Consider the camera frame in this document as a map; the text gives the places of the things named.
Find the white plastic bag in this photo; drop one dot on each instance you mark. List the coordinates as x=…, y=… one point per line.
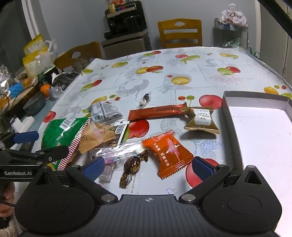
x=232, y=14

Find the gold pastry packet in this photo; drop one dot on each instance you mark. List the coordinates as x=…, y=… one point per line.
x=202, y=120

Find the person's left hand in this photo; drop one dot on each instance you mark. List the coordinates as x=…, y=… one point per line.
x=5, y=196

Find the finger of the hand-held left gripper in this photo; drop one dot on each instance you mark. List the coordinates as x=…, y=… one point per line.
x=52, y=153
x=25, y=137

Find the dark gold candy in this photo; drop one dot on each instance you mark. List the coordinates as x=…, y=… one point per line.
x=132, y=165

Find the small pink packet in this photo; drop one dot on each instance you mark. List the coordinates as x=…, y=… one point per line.
x=107, y=172

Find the clear grey-print packet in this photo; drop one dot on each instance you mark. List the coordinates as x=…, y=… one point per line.
x=107, y=111

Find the long orange snack bar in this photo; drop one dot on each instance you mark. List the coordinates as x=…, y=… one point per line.
x=155, y=112

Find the fruit print tablecloth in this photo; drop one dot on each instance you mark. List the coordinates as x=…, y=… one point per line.
x=159, y=75

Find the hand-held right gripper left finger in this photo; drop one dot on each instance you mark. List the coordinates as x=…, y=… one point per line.
x=94, y=169

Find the orange fruit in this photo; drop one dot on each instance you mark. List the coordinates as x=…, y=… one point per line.
x=45, y=89

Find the clear plastic wrapper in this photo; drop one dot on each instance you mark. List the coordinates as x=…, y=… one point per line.
x=118, y=151

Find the grey cardboard box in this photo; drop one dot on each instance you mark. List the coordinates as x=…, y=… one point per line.
x=262, y=136

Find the wooden chair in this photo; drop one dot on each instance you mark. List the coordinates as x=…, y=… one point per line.
x=180, y=34
x=91, y=51

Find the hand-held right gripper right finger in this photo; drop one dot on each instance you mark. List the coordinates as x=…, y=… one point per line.
x=202, y=168

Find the tan peanut packet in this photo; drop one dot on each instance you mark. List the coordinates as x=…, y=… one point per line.
x=95, y=136

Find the green snack bag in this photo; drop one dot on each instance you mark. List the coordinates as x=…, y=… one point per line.
x=61, y=134

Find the red snack bag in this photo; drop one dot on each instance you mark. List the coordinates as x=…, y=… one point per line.
x=118, y=2

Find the dark bowl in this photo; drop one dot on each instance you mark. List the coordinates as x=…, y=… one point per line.
x=34, y=103

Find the translucent plastic bag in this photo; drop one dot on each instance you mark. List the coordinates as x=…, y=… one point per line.
x=51, y=49

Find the blue textured pack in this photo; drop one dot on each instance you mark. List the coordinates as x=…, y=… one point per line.
x=16, y=87

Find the green tote bag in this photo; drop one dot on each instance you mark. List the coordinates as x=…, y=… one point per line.
x=253, y=52

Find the yellow bag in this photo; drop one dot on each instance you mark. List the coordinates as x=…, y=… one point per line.
x=30, y=65
x=34, y=44

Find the square orange snack packet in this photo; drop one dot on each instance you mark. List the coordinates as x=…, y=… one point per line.
x=168, y=152

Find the small black white candy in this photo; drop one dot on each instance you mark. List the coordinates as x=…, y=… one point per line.
x=144, y=100

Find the black plastic bag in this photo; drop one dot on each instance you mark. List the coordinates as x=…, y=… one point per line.
x=65, y=79

